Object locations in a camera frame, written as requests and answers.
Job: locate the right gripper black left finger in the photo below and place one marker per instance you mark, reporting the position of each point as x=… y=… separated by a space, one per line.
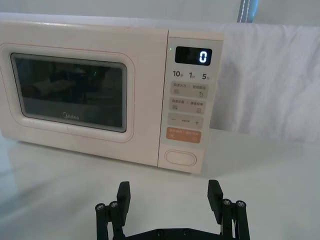
x=123 y=200

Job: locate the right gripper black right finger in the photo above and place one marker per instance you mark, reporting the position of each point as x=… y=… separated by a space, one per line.
x=216 y=200

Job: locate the white table cloth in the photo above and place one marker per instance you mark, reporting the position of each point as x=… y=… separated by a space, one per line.
x=275 y=87

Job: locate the cream microwave oven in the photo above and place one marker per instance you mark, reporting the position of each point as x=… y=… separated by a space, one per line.
x=75 y=37

